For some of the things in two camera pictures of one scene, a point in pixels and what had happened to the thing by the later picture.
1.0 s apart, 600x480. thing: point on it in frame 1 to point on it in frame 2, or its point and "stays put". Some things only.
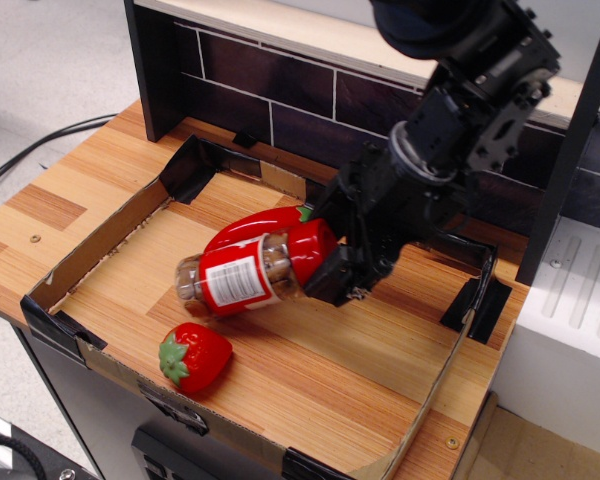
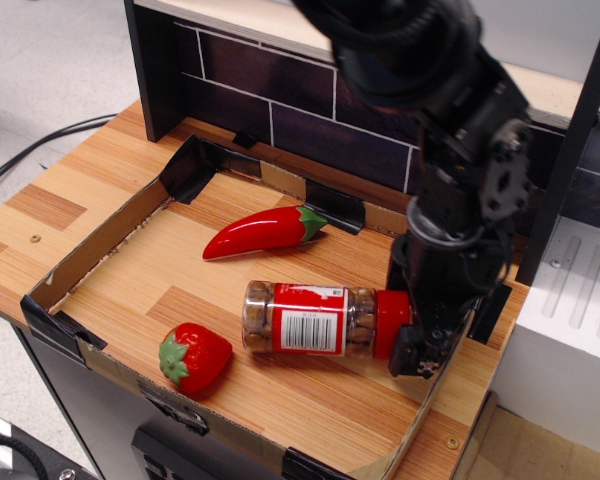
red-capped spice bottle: (256, 272) to (325, 320)
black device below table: (182, 454) stays put
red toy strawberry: (193, 357) stays put
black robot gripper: (382, 201) to (447, 273)
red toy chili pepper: (261, 224) stays put
